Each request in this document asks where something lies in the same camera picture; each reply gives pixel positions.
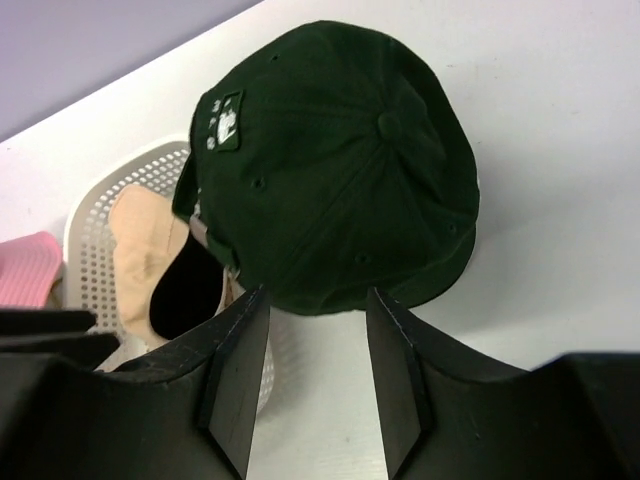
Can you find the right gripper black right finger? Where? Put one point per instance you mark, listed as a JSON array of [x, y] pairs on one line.
[[447, 411]]

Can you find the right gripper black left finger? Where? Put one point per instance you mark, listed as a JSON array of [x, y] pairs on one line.
[[186, 412]]

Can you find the pink bucket hat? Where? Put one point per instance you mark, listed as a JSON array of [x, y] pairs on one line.
[[30, 266]]

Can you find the black cap green brim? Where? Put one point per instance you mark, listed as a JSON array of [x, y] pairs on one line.
[[327, 163]]

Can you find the white perforated tray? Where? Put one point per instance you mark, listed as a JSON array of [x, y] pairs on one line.
[[89, 244]]

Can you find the beige cloth hat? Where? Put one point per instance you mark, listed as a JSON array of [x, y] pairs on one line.
[[166, 283]]

